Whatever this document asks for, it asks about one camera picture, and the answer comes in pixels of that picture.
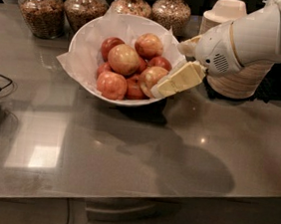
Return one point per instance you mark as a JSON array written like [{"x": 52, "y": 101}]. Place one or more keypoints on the red apple front middle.
[{"x": 134, "y": 91}]

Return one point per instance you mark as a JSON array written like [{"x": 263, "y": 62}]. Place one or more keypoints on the dark red apple back left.
[{"x": 108, "y": 44}]

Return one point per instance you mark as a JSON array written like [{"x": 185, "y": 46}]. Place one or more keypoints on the paper bowl stack back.
[{"x": 221, "y": 12}]

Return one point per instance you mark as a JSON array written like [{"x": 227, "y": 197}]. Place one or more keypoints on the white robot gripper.
[{"x": 214, "y": 51}]

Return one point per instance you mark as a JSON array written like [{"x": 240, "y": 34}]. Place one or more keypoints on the small red apple left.
[{"x": 104, "y": 67}]

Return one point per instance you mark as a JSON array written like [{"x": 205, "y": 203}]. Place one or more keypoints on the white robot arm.
[{"x": 262, "y": 41}]

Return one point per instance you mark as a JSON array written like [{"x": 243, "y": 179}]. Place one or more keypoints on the yellow-red apple back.
[{"x": 149, "y": 46}]

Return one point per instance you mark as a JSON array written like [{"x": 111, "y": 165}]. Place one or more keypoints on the glass cereal jar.
[
  {"x": 80, "y": 12},
  {"x": 173, "y": 15},
  {"x": 132, "y": 7},
  {"x": 45, "y": 18}
]

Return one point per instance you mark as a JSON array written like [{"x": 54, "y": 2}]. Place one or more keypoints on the black mat under stacks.
[{"x": 269, "y": 89}]

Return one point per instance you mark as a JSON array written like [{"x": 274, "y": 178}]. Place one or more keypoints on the white ceramic bowl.
[{"x": 87, "y": 41}]

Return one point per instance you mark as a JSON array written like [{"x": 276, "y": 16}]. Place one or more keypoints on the paper bowl stack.
[
  {"x": 242, "y": 84},
  {"x": 221, "y": 12}
]

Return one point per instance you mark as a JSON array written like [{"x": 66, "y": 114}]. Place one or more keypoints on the red apple right back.
[{"x": 159, "y": 61}]

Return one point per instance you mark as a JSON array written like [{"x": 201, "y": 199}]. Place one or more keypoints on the red-orange apple front left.
[{"x": 112, "y": 86}]

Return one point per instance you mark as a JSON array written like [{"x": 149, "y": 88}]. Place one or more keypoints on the paper bowl stack front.
[{"x": 242, "y": 84}]

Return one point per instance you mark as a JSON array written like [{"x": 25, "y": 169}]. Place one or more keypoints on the large yellow-red top apple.
[{"x": 124, "y": 59}]

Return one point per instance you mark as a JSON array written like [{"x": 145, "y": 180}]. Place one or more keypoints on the red apple under top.
[{"x": 143, "y": 65}]

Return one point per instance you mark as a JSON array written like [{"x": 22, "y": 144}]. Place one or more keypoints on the glass cereal jar far left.
[{"x": 45, "y": 18}]

